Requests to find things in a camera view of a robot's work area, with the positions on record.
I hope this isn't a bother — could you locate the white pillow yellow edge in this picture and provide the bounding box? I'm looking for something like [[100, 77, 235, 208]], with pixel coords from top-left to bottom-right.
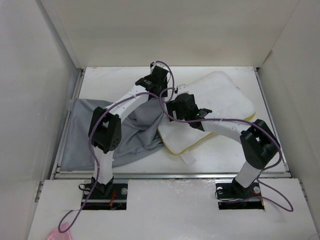
[[157, 71, 256, 167]]

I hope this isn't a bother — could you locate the grey pillowcase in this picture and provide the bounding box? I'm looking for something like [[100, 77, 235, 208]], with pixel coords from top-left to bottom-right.
[[60, 98, 164, 172]]

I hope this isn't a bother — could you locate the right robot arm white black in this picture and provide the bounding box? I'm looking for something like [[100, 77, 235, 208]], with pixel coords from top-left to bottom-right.
[[165, 93, 280, 201]]

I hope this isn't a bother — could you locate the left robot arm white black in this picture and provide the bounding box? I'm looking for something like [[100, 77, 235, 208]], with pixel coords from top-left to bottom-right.
[[88, 61, 169, 199]]

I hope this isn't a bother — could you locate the pink bubble wrap piece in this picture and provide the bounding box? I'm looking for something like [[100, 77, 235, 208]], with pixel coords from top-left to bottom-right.
[[46, 221, 74, 240]]

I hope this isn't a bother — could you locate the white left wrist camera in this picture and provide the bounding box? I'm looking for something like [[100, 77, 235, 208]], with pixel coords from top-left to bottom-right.
[[150, 60, 165, 68]]

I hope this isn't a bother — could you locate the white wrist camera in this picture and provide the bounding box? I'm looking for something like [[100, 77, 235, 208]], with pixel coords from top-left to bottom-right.
[[150, 60, 165, 68], [175, 84, 189, 95]]

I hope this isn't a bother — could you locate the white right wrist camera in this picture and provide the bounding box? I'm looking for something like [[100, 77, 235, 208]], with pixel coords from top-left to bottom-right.
[[175, 84, 189, 95]]

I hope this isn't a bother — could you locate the aluminium front rail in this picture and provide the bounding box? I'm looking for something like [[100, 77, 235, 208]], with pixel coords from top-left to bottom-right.
[[50, 171, 292, 180]]

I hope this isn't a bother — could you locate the aluminium left rail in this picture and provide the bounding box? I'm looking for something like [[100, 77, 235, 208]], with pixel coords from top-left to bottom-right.
[[46, 68, 86, 180]]

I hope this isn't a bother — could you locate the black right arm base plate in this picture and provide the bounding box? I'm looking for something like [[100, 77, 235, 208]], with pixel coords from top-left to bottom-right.
[[215, 182, 265, 210]]

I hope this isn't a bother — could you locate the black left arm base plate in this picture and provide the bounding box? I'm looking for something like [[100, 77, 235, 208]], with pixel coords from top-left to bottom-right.
[[83, 182, 128, 211]]

